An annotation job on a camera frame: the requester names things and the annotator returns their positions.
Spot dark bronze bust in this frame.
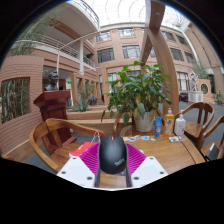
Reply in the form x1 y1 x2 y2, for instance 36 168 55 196
44 70 60 92

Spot spiky agave plant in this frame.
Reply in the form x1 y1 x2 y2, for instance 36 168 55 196
68 89 93 113

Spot white packet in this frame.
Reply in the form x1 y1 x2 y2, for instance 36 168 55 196
168 135 183 144

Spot dark red wooden pedestal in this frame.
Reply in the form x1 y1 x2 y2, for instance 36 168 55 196
33 90 73 154

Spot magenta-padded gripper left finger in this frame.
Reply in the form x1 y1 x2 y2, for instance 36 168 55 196
56 143 102 189

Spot white outdoor sculpture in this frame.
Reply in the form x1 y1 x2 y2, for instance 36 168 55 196
187 70 204 103

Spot black computer mouse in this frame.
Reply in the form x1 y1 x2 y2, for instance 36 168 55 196
98 134 128 175

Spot blue tube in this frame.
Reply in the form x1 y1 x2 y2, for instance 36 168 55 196
153 116 164 140

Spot black flat device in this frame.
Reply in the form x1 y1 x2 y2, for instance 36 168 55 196
205 143 222 162

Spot white pump bottle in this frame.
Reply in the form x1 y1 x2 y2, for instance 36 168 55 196
173 109 187 137

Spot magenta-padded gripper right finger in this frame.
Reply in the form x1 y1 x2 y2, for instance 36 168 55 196
125 143 169 189

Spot green plant in white pot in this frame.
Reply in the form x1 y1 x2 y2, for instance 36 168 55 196
100 60 174 133

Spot yellow liquid bottle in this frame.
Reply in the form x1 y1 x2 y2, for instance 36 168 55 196
163 107 176 138

